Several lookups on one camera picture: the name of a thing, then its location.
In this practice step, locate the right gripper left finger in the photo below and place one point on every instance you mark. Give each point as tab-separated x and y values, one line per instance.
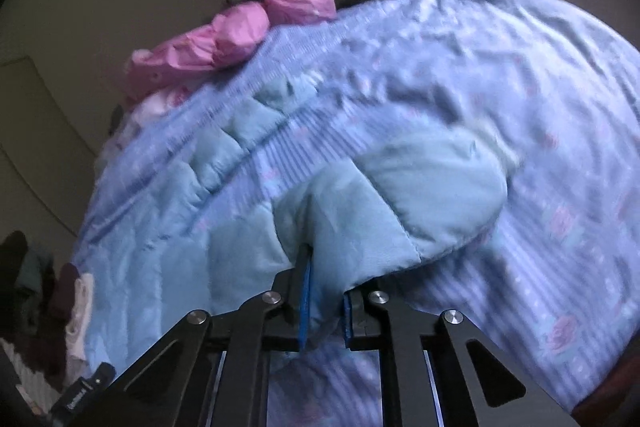
296	306

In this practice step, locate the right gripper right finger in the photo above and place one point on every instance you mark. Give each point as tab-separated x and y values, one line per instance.
355	320

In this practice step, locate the white folded garment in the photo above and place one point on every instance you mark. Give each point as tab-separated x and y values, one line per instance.
80	317

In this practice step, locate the maroon folded garment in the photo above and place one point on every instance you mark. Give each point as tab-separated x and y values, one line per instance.
63	297

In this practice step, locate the teal folded garment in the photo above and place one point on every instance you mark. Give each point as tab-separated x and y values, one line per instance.
35	279

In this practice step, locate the blue floral striped bedspread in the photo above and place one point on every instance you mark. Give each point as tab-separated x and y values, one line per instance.
554	281

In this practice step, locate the white pink floral pillow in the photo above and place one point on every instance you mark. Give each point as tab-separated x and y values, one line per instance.
159	104

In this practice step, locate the pink crumpled blanket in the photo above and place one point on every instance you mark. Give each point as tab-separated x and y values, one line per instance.
229	39

